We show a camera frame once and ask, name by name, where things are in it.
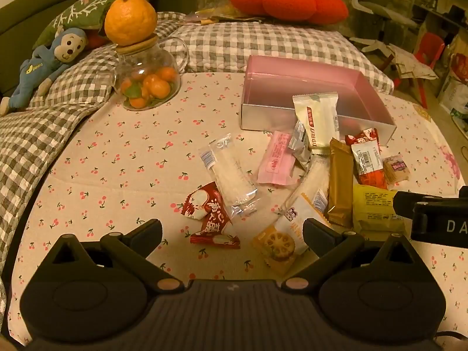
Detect pink cardboard box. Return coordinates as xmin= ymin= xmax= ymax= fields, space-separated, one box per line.
xmin=240 ymin=56 xmax=398 ymax=145

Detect clear plastic bags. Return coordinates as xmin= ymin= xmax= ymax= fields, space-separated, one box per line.
xmin=185 ymin=5 xmax=264 ymax=26

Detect wooden jar lid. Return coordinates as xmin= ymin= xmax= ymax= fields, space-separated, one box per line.
xmin=116 ymin=34 xmax=160 ymax=54

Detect clear rice cracker packet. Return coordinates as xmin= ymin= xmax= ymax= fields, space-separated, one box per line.
xmin=198 ymin=134 xmax=262 ymax=218
xmin=283 ymin=154 xmax=332 ymax=223

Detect wooden desk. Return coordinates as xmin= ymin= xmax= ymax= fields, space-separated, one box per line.
xmin=412 ymin=0 xmax=468 ymax=46

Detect red shopping bag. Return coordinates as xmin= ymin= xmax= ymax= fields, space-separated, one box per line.
xmin=450 ymin=53 xmax=468 ymax=82

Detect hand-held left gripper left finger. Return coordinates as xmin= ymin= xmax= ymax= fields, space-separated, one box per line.
xmin=50 ymin=218 xmax=185 ymax=293

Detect red white candy packet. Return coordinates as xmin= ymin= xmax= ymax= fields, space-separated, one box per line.
xmin=185 ymin=182 xmax=241 ymax=250
xmin=345 ymin=128 xmax=379 ymax=147

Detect pile of small kumquats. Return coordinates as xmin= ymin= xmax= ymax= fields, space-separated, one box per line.
xmin=121 ymin=66 xmax=176 ymax=109

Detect large orange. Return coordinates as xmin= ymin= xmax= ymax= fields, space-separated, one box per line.
xmin=104 ymin=0 xmax=159 ymax=47

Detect white cream snack packet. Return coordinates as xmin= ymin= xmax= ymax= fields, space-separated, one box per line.
xmin=292 ymin=92 xmax=340 ymax=151

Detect blue monkey plush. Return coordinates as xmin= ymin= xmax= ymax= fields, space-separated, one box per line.
xmin=0 ymin=26 xmax=89 ymax=117

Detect crumpled paper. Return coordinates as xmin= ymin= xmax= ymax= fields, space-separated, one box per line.
xmin=387 ymin=43 xmax=438 ymax=80

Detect white sack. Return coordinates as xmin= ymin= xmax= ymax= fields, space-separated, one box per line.
xmin=437 ymin=76 xmax=468 ymax=115

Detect red packet with white label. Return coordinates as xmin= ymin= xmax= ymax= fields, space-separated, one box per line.
xmin=351 ymin=141 xmax=388 ymax=190

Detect grey checkered pillow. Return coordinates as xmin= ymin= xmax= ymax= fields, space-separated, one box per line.
xmin=160 ymin=21 xmax=394 ymax=94

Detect red plastic chair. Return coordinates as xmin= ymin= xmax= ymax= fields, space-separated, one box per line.
xmin=413 ymin=32 xmax=447 ymax=109

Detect round glass jar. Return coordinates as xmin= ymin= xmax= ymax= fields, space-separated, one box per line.
xmin=111 ymin=33 xmax=189 ymax=112

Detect white office chair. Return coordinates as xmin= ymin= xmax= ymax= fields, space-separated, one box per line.
xmin=349 ymin=0 xmax=418 ymax=60

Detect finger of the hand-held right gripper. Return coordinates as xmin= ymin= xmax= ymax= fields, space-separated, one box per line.
xmin=394 ymin=191 xmax=428 ymax=217

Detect silver snack packet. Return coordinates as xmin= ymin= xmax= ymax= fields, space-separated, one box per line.
xmin=288 ymin=120 xmax=312 ymax=171

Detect yellow snack packet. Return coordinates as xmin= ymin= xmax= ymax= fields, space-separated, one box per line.
xmin=352 ymin=184 xmax=406 ymax=235

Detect cherry print tablecloth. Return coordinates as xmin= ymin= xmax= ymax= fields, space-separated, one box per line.
xmin=6 ymin=71 xmax=468 ymax=349

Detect grey checkered blanket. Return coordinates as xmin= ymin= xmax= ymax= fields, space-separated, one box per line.
xmin=0 ymin=11 xmax=188 ymax=264

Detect white orange cookie packet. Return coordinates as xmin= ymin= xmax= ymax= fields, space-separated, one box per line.
xmin=252 ymin=195 xmax=330 ymax=278

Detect pink snack packet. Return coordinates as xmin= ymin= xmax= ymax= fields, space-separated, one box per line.
xmin=257 ymin=130 xmax=299 ymax=185

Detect large red pumpkin cushion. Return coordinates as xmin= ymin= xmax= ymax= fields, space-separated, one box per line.
xmin=228 ymin=0 xmax=350 ymax=26

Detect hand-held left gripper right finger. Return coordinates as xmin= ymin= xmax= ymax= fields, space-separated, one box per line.
xmin=280 ymin=218 xmax=418 ymax=293

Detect green snowflake pillow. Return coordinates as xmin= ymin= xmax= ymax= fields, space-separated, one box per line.
xmin=33 ymin=0 xmax=164 ymax=50

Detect brown gold snack packet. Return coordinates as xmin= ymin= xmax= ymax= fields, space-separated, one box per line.
xmin=326 ymin=138 xmax=355 ymax=228

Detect green sofa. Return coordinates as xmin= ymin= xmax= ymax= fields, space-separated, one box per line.
xmin=0 ymin=0 xmax=82 ymax=96

